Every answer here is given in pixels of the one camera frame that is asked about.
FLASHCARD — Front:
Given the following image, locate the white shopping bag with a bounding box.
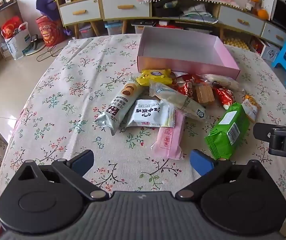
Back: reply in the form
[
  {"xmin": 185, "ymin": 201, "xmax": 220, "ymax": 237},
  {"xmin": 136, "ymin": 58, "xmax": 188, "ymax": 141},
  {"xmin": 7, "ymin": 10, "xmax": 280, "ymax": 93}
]
[{"xmin": 5, "ymin": 22, "xmax": 32, "ymax": 60}]

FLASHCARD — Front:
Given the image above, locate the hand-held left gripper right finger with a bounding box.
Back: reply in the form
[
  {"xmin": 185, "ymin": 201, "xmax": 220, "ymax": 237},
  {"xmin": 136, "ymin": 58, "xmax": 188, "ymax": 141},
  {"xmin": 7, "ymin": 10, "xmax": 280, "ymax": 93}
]
[{"xmin": 175, "ymin": 149, "xmax": 269, "ymax": 201}]

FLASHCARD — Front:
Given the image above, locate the long wooden cabinet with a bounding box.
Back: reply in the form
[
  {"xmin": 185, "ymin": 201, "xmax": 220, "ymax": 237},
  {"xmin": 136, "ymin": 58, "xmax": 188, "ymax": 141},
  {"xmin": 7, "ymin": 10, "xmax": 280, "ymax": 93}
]
[{"xmin": 51, "ymin": 0, "xmax": 286, "ymax": 55}]

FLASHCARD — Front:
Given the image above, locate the white printed carton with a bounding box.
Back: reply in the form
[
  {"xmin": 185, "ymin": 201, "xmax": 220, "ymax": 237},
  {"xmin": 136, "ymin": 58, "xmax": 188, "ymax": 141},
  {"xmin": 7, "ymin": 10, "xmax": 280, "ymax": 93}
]
[{"xmin": 261, "ymin": 42, "xmax": 281, "ymax": 62}]

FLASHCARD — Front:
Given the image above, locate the clear wafer packet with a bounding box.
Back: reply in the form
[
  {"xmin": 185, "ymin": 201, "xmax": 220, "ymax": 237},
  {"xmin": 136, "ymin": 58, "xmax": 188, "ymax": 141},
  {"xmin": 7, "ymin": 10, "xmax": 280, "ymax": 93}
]
[{"xmin": 194, "ymin": 85, "xmax": 215, "ymax": 105}]

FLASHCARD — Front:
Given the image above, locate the round red gift bag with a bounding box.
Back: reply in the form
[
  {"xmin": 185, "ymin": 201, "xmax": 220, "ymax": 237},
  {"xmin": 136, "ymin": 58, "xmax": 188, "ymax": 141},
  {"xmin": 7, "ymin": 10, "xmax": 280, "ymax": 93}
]
[{"xmin": 35, "ymin": 16, "xmax": 67, "ymax": 47}]

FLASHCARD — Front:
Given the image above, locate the small orange snack packet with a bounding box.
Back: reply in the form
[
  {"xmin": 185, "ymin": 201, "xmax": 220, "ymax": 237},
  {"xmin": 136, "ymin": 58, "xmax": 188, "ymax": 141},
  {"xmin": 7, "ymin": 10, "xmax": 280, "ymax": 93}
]
[{"xmin": 242, "ymin": 94, "xmax": 262, "ymax": 124}]

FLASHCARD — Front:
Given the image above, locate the purple plush toy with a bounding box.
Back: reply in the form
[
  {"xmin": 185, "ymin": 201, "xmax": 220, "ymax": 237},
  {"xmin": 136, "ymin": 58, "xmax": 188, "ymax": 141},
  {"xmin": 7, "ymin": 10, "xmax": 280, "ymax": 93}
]
[{"xmin": 36, "ymin": 0, "xmax": 61, "ymax": 22}]

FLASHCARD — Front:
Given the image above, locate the floral tablecloth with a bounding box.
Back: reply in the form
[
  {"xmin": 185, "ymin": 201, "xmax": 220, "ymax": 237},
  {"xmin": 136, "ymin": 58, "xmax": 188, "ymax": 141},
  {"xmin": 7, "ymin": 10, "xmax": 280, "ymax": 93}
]
[{"xmin": 0, "ymin": 34, "xmax": 286, "ymax": 238}]

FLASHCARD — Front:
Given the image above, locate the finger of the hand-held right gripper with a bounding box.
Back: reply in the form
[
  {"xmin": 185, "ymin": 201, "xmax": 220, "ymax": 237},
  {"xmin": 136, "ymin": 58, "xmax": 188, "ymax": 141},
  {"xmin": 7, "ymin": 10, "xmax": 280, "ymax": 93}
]
[{"xmin": 253, "ymin": 123, "xmax": 286, "ymax": 160}]

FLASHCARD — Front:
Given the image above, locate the green snack packet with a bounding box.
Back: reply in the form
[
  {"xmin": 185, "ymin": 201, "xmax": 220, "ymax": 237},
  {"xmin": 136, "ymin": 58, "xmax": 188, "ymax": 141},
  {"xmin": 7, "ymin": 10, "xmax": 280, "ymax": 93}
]
[{"xmin": 205, "ymin": 102, "xmax": 251, "ymax": 160}]

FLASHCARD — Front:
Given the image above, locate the blue lidded storage box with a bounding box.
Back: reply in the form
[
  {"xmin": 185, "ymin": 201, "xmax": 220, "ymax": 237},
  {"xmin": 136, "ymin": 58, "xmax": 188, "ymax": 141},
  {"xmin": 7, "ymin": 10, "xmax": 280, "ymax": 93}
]
[{"xmin": 105, "ymin": 21, "xmax": 123, "ymax": 36}]

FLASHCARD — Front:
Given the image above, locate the tray of yellow balls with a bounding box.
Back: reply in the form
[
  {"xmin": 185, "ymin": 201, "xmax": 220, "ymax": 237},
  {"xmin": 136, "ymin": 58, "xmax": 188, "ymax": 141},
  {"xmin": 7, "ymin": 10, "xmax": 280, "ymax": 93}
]
[{"xmin": 223, "ymin": 37, "xmax": 250, "ymax": 51}]

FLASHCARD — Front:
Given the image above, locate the black bag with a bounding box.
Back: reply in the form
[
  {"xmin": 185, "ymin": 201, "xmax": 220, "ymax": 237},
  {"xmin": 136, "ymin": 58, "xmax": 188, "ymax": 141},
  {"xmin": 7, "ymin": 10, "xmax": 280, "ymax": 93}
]
[{"xmin": 153, "ymin": 0, "xmax": 183, "ymax": 18}]

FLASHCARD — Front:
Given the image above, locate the pile of papers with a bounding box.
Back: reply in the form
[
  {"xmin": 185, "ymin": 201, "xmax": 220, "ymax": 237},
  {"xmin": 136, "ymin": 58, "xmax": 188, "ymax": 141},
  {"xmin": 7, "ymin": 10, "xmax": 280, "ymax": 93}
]
[{"xmin": 183, "ymin": 5, "xmax": 219, "ymax": 24}]

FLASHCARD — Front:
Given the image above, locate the long clear cracker packet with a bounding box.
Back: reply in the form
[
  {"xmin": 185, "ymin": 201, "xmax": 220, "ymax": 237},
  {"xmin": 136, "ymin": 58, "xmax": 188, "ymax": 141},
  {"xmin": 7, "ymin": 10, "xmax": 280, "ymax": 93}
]
[{"xmin": 149, "ymin": 81, "xmax": 207, "ymax": 123}]

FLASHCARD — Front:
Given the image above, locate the red carton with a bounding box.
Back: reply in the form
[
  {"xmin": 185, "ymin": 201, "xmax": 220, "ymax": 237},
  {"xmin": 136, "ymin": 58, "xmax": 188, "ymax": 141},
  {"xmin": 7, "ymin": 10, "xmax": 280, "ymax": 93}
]
[{"xmin": 250, "ymin": 37, "xmax": 267, "ymax": 53}]

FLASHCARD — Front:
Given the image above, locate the long silver cookie packet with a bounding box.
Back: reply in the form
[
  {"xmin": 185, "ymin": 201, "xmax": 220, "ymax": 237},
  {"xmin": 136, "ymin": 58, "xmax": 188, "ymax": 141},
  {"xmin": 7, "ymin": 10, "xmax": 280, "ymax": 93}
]
[{"xmin": 93, "ymin": 77, "xmax": 144, "ymax": 136}]

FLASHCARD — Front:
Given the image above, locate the small red bag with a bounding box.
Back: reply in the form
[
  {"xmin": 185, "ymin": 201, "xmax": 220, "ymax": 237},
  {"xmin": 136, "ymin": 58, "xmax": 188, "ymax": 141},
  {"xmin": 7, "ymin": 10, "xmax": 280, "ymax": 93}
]
[{"xmin": 2, "ymin": 16, "xmax": 23, "ymax": 39}]

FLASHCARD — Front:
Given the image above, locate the pink snack packet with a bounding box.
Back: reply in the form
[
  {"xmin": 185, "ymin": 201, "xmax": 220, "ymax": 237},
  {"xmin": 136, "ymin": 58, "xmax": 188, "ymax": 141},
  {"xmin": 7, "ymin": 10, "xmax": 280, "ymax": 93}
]
[{"xmin": 150, "ymin": 110, "xmax": 185, "ymax": 159}]

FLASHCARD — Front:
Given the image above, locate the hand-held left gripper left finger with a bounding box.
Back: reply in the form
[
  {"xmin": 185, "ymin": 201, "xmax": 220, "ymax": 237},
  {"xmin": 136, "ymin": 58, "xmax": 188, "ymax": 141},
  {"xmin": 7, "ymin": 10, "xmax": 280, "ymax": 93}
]
[{"xmin": 18, "ymin": 149, "xmax": 109, "ymax": 202}]

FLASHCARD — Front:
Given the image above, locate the yellow snack packet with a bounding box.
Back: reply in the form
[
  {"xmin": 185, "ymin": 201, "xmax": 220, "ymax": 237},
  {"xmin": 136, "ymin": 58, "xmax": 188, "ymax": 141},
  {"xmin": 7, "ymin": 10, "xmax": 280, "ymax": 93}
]
[{"xmin": 136, "ymin": 69, "xmax": 173, "ymax": 87}]

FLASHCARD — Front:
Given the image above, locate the clear storage box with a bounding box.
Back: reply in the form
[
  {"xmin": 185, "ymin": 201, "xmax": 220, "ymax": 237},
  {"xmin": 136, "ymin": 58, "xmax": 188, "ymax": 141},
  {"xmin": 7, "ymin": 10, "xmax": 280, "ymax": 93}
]
[{"xmin": 79, "ymin": 25, "xmax": 93, "ymax": 38}]

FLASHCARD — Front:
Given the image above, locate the white drawer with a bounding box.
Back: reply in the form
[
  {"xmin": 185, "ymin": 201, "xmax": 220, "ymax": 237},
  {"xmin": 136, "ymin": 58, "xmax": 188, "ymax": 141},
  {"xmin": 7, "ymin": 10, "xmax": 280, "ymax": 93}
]
[
  {"xmin": 101, "ymin": 0, "xmax": 150, "ymax": 20},
  {"xmin": 261, "ymin": 22, "xmax": 286, "ymax": 47},
  {"xmin": 59, "ymin": 0, "xmax": 101, "ymax": 27},
  {"xmin": 218, "ymin": 5, "xmax": 266, "ymax": 37}
]

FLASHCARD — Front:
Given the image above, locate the large red snack packet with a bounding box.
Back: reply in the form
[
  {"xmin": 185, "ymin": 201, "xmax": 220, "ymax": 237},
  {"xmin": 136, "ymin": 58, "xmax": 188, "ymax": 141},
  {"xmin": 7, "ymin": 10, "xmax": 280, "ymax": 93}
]
[{"xmin": 171, "ymin": 72, "xmax": 210, "ymax": 98}]

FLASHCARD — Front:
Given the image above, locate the white snack packet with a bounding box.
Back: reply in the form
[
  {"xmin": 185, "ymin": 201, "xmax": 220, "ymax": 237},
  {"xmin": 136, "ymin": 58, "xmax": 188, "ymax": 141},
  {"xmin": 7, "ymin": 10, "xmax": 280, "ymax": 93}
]
[{"xmin": 126, "ymin": 99, "xmax": 176, "ymax": 130}]

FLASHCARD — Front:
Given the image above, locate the pink cardboard box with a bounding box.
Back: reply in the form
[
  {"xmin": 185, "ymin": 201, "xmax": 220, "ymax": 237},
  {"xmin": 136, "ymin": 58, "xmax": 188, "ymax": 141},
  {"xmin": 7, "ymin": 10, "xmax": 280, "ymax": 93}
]
[{"xmin": 136, "ymin": 26, "xmax": 241, "ymax": 80}]

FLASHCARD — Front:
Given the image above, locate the white rice cracker packet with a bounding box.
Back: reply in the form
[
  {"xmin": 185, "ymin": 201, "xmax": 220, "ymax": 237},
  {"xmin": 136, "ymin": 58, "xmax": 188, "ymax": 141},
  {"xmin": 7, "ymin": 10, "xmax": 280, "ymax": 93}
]
[{"xmin": 204, "ymin": 73, "xmax": 241, "ymax": 92}]

